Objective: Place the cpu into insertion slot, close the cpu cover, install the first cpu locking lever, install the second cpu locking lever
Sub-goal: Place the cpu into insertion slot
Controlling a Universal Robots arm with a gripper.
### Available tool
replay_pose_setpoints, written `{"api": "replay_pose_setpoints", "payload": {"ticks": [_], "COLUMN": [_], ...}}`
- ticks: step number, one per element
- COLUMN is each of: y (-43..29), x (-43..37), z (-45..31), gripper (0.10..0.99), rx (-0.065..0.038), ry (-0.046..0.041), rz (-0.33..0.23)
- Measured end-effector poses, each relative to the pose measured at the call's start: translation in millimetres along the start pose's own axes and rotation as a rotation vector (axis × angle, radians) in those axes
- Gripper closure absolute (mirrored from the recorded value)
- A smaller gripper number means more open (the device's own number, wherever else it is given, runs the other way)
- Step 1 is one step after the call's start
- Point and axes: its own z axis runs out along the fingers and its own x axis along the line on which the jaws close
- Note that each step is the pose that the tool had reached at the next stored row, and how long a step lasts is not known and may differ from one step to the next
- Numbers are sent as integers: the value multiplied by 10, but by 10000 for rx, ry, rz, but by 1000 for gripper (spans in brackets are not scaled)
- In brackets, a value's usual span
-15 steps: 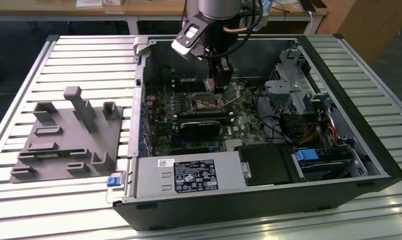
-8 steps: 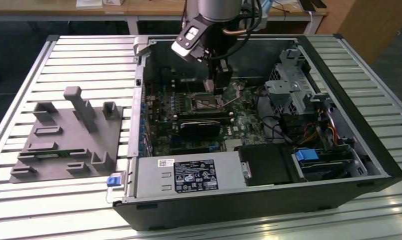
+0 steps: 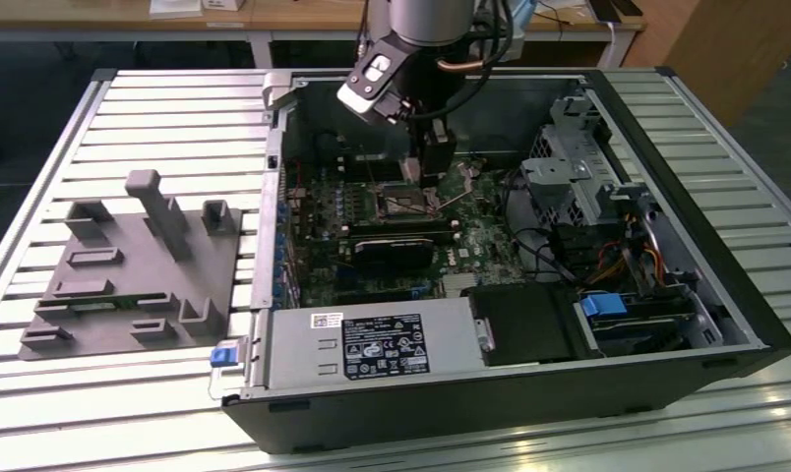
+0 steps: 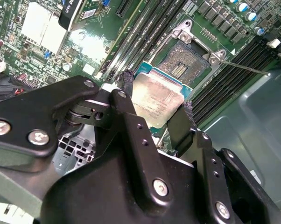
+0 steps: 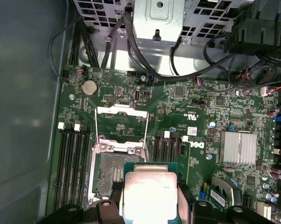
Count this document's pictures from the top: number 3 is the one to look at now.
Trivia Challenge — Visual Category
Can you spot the green motherboard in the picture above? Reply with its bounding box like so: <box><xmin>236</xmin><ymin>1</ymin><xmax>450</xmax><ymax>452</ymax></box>
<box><xmin>274</xmin><ymin>151</ymin><xmax>534</xmax><ymax>309</ymax></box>

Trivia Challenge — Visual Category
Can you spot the black PC case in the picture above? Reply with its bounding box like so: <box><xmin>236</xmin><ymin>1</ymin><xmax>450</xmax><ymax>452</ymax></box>
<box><xmin>218</xmin><ymin>66</ymin><xmax>791</xmax><ymax>456</ymax></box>

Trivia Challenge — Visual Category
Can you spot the coloured wire bundle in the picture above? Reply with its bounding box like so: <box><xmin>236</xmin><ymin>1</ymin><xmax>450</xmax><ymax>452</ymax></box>
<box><xmin>582</xmin><ymin>235</ymin><xmax>672</xmax><ymax>291</ymax></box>

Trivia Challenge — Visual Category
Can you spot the hard disk in blue carrier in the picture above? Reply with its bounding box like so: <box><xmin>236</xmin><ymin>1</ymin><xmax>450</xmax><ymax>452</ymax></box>
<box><xmin>578</xmin><ymin>293</ymin><xmax>698</xmax><ymax>358</ymax></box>

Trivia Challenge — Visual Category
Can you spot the grey parts rack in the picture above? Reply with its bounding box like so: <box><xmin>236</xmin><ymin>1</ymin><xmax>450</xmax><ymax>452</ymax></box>
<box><xmin>15</xmin><ymin>169</ymin><xmax>246</xmax><ymax>363</ymax></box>

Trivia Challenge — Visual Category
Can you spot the black flat device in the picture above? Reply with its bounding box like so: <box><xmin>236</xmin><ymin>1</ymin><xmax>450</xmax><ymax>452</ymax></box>
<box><xmin>589</xmin><ymin>0</ymin><xmax>646</xmax><ymax>25</ymax></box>

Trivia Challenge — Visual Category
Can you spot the wooden desk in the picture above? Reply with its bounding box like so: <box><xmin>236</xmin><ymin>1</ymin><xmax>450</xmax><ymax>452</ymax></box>
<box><xmin>0</xmin><ymin>0</ymin><xmax>648</xmax><ymax>70</ymax></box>

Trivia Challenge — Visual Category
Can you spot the long black cable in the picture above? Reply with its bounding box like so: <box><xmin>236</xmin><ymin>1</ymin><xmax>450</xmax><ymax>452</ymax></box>
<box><xmin>510</xmin><ymin>226</ymin><xmax>578</xmax><ymax>285</ymax></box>

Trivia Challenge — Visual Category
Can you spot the silver chipset heat sink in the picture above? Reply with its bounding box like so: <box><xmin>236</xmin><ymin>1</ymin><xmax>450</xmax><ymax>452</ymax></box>
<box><xmin>441</xmin><ymin>273</ymin><xmax>479</xmax><ymax>296</ymax></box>

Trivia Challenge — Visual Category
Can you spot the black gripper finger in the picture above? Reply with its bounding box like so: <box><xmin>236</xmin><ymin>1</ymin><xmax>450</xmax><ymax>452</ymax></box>
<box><xmin>423</xmin><ymin>128</ymin><xmax>458</xmax><ymax>191</ymax></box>

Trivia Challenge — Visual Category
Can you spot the black plastic drive box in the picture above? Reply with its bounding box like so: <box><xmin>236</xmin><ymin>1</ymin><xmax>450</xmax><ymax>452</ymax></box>
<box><xmin>463</xmin><ymin>283</ymin><xmax>604</xmax><ymax>368</ymax></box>

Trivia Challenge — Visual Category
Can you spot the CPU socket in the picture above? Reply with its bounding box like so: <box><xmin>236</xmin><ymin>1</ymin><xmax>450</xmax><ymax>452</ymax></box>
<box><xmin>366</xmin><ymin>181</ymin><xmax>443</xmax><ymax>221</ymax></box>

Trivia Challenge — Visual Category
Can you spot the silver power supply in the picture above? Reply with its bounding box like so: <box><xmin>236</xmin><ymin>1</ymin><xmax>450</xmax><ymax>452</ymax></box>
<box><xmin>240</xmin><ymin>297</ymin><xmax>495</xmax><ymax>399</ymax></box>

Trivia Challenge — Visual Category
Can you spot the wooden cabinet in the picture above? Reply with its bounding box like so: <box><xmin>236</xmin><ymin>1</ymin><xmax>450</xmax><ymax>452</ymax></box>
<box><xmin>621</xmin><ymin>0</ymin><xmax>791</xmax><ymax>128</ymax></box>

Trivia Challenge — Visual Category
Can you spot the metal drive cage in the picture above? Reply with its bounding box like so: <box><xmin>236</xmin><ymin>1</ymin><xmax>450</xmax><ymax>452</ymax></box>
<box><xmin>518</xmin><ymin>95</ymin><xmax>653</xmax><ymax>227</ymax></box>

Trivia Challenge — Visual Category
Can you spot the black graphics card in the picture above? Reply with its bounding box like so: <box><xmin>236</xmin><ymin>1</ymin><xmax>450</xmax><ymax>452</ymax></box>
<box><xmin>350</xmin><ymin>237</ymin><xmax>435</xmax><ymax>276</ymax></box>

